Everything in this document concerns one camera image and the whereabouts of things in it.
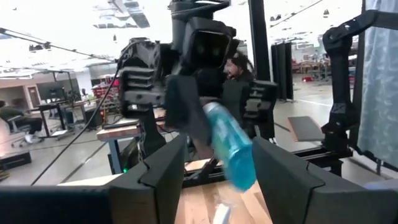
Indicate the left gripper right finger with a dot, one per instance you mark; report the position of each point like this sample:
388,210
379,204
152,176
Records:
298,199

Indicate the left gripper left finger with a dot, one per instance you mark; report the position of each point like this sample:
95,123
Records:
140,199

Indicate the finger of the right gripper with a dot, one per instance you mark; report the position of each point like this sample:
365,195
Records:
236,99
183,105

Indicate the blue mouthwash bottle white cap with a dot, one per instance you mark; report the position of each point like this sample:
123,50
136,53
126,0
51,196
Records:
233,149

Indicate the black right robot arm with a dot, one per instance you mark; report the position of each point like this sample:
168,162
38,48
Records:
152,133

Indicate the person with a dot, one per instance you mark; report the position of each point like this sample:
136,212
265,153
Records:
15,115
236,70

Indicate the wooden table blue legs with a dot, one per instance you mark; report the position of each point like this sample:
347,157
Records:
118,132

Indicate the black partition curtains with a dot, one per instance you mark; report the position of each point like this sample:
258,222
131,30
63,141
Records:
281,71

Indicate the grey floor mat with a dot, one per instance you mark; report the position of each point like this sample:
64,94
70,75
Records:
306,129

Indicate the black desk with monitor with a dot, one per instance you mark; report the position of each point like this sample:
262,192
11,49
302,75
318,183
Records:
53,93

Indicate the black floor box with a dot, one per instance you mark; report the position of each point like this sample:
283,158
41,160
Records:
15,160

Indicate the grey-blue curtain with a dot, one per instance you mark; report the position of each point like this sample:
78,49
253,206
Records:
382,93

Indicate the black table frame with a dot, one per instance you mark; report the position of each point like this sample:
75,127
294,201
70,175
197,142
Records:
311,155

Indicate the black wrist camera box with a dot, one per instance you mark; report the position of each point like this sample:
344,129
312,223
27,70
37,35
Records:
208,46

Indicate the black upright post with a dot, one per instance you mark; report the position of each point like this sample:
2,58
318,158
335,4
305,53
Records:
258,31

